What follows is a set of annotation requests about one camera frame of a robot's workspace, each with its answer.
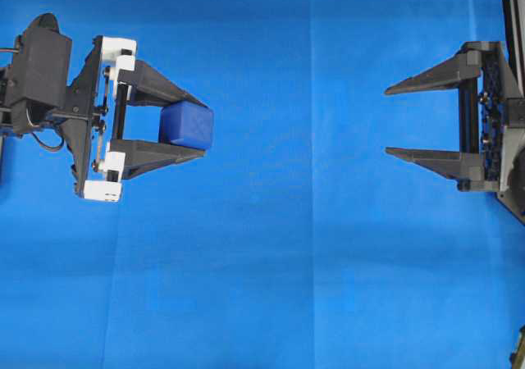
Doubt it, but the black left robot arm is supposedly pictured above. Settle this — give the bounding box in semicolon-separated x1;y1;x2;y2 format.
1;27;214;202

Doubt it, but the blue table cloth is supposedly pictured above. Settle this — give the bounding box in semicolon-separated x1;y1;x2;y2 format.
1;0;524;368

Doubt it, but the blue block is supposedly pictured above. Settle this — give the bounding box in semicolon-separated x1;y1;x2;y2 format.
158;101;214;150

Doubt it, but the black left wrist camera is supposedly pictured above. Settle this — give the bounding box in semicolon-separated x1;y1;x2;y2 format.
5;13;72;134

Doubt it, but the black frame at right edge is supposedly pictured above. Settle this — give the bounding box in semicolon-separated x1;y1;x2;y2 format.
502;0;525;93

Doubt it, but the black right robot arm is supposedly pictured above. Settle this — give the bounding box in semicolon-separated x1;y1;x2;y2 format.
385;42;524;221

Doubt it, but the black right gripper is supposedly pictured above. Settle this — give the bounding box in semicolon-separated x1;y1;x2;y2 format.
385;42;524;192

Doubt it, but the dark object bottom right corner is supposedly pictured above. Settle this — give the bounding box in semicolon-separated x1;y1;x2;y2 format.
509;326;525;369

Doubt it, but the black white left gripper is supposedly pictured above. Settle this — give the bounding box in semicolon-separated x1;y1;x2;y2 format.
53;35;206;202

